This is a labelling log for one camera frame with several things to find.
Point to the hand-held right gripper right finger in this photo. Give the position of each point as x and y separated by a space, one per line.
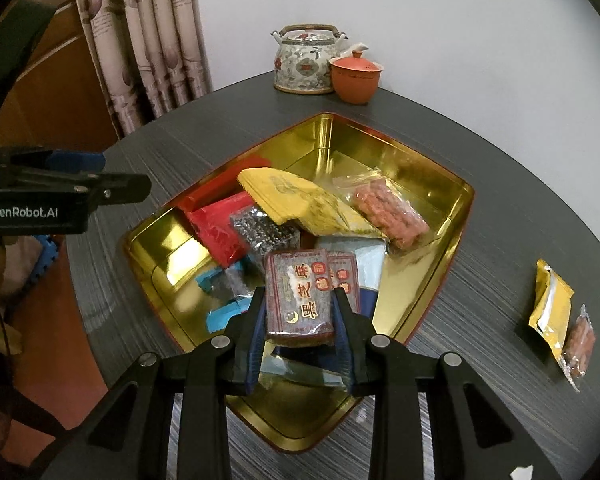
342 345

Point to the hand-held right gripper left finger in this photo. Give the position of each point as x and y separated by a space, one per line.
252 350

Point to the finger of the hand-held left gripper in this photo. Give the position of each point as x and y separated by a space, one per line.
77 160
125 187

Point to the small blue candy packet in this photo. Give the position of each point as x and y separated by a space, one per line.
225 317

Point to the small brown snack packet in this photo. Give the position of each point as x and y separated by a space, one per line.
300 290
347 272

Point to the navy and pale blue packet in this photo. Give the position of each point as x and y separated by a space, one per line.
372 265

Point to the red snack packet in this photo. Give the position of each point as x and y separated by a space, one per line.
215 230

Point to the red tin box gold inside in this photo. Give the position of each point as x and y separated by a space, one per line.
420 280

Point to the clear packet with red label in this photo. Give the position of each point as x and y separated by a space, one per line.
262 232

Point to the clear peanut packet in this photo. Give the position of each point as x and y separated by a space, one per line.
390 215
580 345

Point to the yellow gold-printed packet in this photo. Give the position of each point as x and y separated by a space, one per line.
300 200

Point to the blue jagged plastic object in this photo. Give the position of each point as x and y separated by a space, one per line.
47 255

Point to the brown wooden door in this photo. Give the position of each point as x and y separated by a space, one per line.
55 85

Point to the patterned beige curtain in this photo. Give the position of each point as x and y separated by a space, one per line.
145 60

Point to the floral ceramic teapot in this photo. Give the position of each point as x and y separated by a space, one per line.
302 72

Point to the yellow packet with silver stripe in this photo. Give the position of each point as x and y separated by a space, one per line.
555 310

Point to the orange lidded clay cup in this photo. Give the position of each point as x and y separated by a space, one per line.
355 82

